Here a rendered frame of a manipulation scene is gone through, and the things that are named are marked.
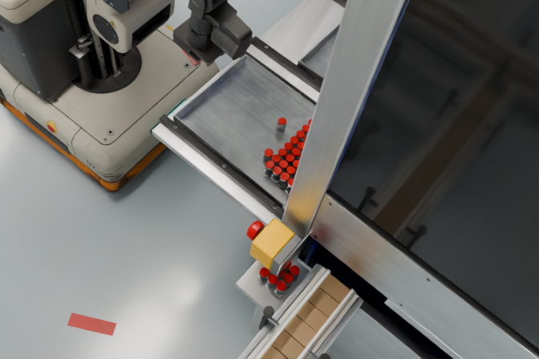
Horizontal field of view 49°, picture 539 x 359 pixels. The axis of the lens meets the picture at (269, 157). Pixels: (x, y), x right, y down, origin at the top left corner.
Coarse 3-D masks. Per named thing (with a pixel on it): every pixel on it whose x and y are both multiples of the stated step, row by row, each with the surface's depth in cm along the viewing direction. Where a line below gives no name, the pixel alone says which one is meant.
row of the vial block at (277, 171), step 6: (300, 144) 140; (294, 150) 139; (300, 150) 140; (288, 156) 138; (294, 156) 139; (282, 162) 137; (288, 162) 138; (276, 168) 136; (282, 168) 137; (276, 174) 135; (276, 180) 138
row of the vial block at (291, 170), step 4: (300, 156) 138; (296, 160) 137; (296, 164) 137; (288, 168) 136; (292, 168) 136; (296, 168) 137; (284, 172) 136; (288, 172) 136; (292, 172) 136; (284, 176) 135; (288, 176) 135; (292, 176) 137; (280, 180) 136; (284, 180) 135; (288, 180) 136; (280, 184) 137; (284, 184) 136; (284, 188) 138
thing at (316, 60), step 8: (336, 32) 163; (320, 40) 157; (328, 40) 162; (312, 48) 156; (320, 48) 160; (328, 48) 161; (304, 56) 154; (312, 56) 159; (320, 56) 159; (328, 56) 159; (304, 64) 153; (312, 64) 157; (320, 64) 158; (312, 72) 153; (320, 72) 156; (320, 80) 153
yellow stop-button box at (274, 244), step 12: (264, 228) 117; (276, 228) 117; (288, 228) 118; (264, 240) 116; (276, 240) 116; (288, 240) 117; (300, 240) 117; (252, 252) 120; (264, 252) 115; (276, 252) 115; (288, 252) 115; (264, 264) 120; (276, 264) 115
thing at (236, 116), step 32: (256, 64) 152; (224, 96) 150; (256, 96) 151; (288, 96) 152; (192, 128) 144; (224, 128) 145; (256, 128) 146; (288, 128) 147; (224, 160) 139; (256, 160) 142
